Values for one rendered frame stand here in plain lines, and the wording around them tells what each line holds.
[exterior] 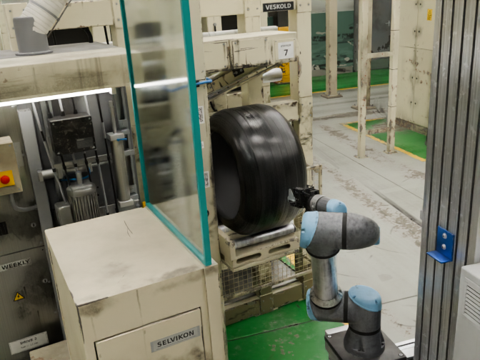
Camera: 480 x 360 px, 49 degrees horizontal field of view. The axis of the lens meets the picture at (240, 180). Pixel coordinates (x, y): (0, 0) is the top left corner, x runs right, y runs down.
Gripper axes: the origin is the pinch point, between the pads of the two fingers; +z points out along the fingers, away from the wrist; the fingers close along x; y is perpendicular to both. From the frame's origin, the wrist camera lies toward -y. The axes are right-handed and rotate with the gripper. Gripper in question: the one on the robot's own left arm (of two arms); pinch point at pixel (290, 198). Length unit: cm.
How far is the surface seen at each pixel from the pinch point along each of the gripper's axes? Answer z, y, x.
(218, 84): 57, 49, 2
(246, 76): 56, 51, -14
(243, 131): 10.0, 30.9, 13.7
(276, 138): 5.0, 26.1, 1.3
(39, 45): 42, 76, 85
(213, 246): 25.0, -21.6, 28.4
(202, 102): 17, 45, 28
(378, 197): 203, -91, -220
